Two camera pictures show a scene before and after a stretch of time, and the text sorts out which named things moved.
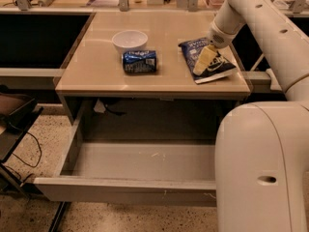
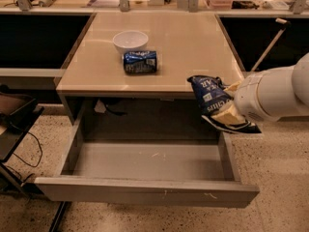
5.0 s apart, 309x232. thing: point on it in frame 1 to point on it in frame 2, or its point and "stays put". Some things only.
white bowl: x=129 y=41 stays put
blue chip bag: x=192 y=50 to x=209 y=94
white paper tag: x=98 y=106 stays put
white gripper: x=218 y=38 to x=250 y=96
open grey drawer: x=137 y=172 stays put
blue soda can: x=139 y=62 stays put
